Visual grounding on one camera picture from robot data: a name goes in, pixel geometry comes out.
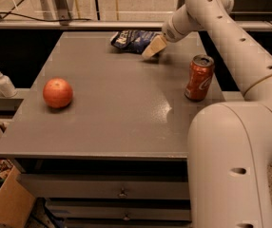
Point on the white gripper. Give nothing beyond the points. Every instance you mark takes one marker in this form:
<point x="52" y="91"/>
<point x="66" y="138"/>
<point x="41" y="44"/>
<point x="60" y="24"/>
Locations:
<point x="168" y="33"/>

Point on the blue chip bag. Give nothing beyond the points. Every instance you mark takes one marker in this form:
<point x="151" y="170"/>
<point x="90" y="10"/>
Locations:
<point x="133" y="41"/>

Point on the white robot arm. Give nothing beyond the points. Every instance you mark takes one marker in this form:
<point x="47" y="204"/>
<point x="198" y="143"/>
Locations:
<point x="229" y="144"/>

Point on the red soda can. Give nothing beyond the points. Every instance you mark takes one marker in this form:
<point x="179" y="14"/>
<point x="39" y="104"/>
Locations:
<point x="201" y="71"/>

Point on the orange round fruit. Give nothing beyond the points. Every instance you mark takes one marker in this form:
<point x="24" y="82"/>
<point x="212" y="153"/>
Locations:
<point x="57" y="93"/>

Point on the grey drawer cabinet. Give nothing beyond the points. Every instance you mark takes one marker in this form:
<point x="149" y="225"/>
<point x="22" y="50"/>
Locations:
<point x="116" y="156"/>

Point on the white pump dispenser bottle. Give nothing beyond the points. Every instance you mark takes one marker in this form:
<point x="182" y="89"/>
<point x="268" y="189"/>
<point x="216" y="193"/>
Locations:
<point x="7" y="88"/>

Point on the cardboard box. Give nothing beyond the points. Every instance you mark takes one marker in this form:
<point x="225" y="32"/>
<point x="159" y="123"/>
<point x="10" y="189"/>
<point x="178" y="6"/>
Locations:
<point x="15" y="201"/>

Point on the grey metal railing frame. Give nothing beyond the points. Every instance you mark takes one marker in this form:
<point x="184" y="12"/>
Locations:
<point x="116" y="14"/>

